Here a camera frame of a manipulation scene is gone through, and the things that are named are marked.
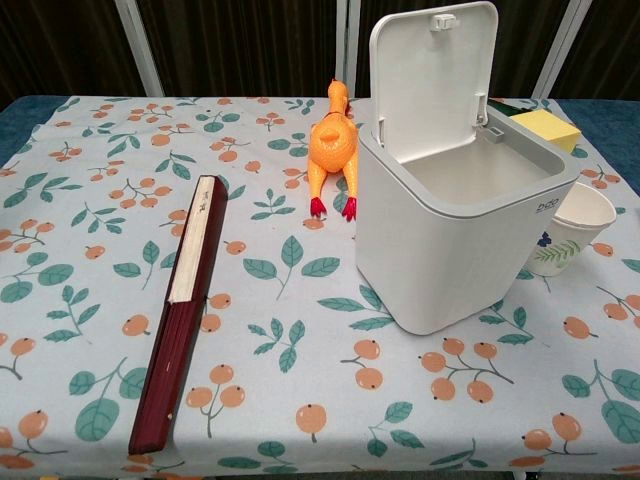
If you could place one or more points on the white floral fruit-print tablecloth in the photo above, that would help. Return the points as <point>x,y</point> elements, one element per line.
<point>280,310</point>

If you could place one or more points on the white plastic trash bin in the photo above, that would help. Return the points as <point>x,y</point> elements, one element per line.
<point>440,240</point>

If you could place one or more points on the floral print paper cup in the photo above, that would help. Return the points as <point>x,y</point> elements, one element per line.
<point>575,227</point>

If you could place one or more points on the orange rubber chicken toy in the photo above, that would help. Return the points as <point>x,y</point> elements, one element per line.
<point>334,145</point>

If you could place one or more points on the dark red folded fan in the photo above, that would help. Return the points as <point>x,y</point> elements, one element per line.
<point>187,280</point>

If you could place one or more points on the yellow sponge block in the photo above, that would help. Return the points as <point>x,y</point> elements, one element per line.
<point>545,129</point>

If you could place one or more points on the white metal frame bar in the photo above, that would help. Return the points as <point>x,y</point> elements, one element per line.
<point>560,50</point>
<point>136,47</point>
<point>348,47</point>

